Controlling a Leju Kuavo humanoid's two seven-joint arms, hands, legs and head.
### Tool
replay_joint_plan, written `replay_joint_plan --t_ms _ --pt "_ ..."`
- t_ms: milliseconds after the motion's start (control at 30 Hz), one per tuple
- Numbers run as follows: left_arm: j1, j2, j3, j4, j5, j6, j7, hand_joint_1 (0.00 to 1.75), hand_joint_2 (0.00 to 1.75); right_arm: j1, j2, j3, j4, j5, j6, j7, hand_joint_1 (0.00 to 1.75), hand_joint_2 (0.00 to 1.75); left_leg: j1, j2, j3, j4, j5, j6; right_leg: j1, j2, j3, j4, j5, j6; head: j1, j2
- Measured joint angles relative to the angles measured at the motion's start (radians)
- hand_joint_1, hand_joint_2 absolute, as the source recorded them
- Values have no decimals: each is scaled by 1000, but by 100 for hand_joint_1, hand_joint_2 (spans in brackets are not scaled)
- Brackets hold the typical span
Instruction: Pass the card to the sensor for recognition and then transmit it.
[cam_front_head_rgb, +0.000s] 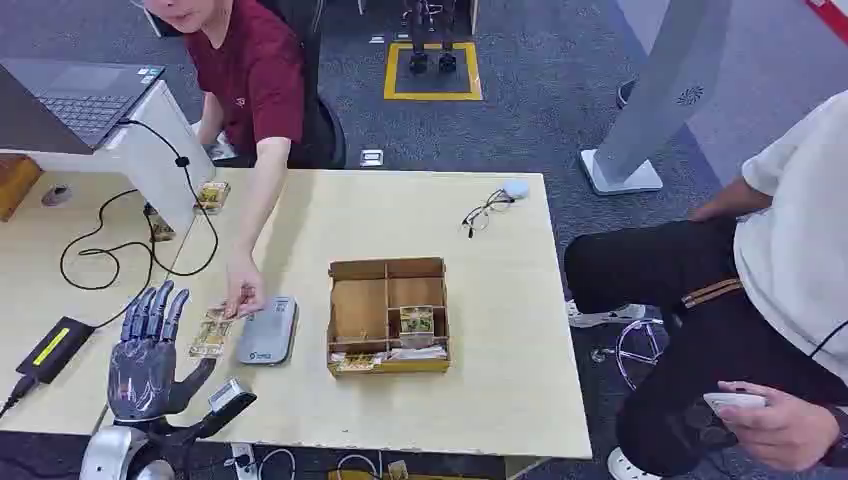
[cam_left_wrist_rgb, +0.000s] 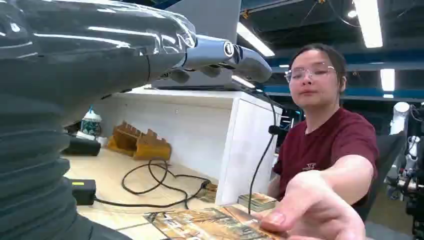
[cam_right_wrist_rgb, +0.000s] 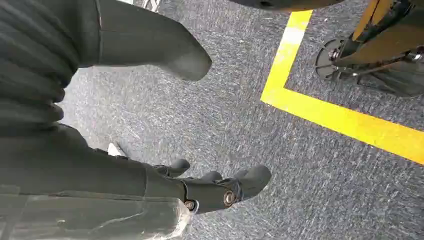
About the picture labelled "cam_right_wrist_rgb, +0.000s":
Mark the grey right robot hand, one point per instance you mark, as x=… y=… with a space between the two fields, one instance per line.
x=66 y=172

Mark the small white scrap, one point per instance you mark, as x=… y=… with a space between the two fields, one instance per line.
x=114 y=151

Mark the yellow tape line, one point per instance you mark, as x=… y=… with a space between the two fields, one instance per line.
x=288 y=53

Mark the dark rounded object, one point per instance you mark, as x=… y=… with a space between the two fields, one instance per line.
x=281 y=3

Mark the white metal frame piece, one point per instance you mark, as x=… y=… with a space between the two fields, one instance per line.
x=150 y=4

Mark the right arm ribbed grey sleeve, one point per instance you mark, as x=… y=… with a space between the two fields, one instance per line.
x=33 y=59

